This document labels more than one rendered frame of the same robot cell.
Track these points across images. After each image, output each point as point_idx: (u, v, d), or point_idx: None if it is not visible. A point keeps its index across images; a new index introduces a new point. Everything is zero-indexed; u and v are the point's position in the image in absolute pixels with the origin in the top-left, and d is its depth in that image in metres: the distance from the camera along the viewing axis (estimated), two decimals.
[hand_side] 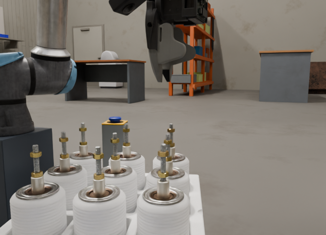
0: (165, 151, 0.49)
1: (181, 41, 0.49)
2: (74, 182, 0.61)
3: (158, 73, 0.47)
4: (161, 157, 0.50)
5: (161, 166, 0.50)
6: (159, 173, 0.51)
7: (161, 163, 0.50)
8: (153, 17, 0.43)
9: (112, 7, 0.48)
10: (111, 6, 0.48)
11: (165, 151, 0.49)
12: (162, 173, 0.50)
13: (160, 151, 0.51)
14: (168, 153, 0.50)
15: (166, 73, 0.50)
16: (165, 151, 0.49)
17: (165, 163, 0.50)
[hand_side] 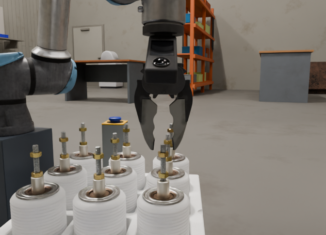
0: None
1: None
2: (74, 182, 0.61)
3: (172, 142, 0.49)
4: (165, 157, 0.50)
5: (165, 166, 0.50)
6: (161, 176, 0.50)
7: (165, 163, 0.50)
8: (191, 94, 0.49)
9: (177, 79, 0.40)
10: (177, 77, 0.39)
11: None
12: (167, 172, 0.51)
13: (159, 154, 0.49)
14: (163, 152, 0.51)
15: (154, 142, 0.50)
16: None
17: (161, 163, 0.51)
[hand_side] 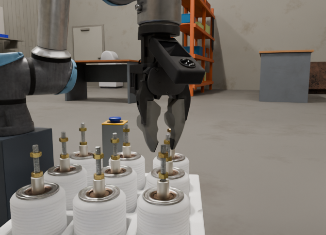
0: (159, 151, 0.50)
1: None
2: (74, 182, 0.61)
3: (171, 142, 0.50)
4: None
5: (163, 166, 0.51)
6: (168, 175, 0.50)
7: (163, 163, 0.51)
8: (186, 94, 0.51)
9: (202, 80, 0.41)
10: (203, 78, 0.41)
11: (159, 151, 0.50)
12: (160, 171, 0.51)
13: (168, 154, 0.50)
14: (158, 154, 0.50)
15: (155, 144, 0.49)
16: (159, 151, 0.50)
17: (162, 165, 0.50)
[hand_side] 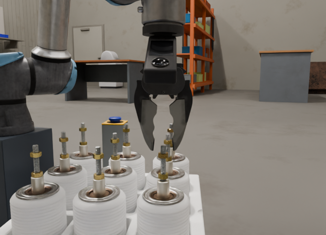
0: (163, 153, 0.49)
1: None
2: (74, 182, 0.61)
3: (172, 143, 0.49)
4: (160, 158, 0.50)
5: (160, 167, 0.50)
6: (161, 174, 0.51)
7: (160, 164, 0.50)
8: (191, 94, 0.49)
9: (176, 80, 0.39)
10: (176, 77, 0.39)
11: (164, 153, 0.49)
12: (160, 175, 0.50)
13: None
14: (166, 155, 0.49)
15: (154, 142, 0.49)
16: (163, 153, 0.49)
17: (165, 165, 0.50)
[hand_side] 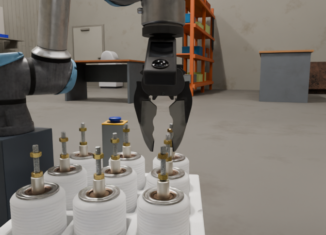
0: (166, 152, 0.50)
1: None
2: (74, 182, 0.61)
3: (171, 144, 0.49)
4: (164, 159, 0.50)
5: (165, 168, 0.50)
6: (159, 178, 0.50)
7: (164, 165, 0.50)
8: (191, 95, 0.49)
9: (176, 81, 0.39)
10: (176, 79, 0.39)
11: (166, 152, 0.50)
12: (167, 174, 0.50)
13: (157, 155, 0.50)
14: (165, 153, 0.51)
15: (154, 143, 0.49)
16: (166, 152, 0.50)
17: (162, 164, 0.51)
